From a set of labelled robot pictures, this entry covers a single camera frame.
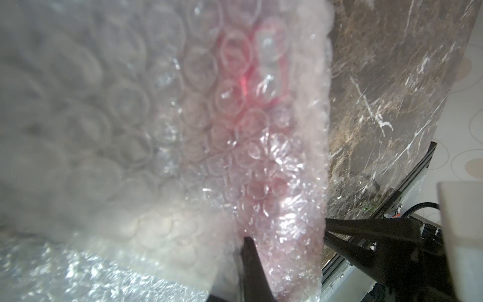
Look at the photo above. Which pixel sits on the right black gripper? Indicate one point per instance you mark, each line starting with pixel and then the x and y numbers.
pixel 410 261

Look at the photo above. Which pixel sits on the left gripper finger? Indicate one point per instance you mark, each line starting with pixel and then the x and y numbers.
pixel 255 285

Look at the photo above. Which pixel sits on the red drink bottle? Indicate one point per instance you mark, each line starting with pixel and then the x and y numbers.
pixel 269 144

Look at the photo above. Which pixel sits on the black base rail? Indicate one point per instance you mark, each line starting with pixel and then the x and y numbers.
pixel 392 206

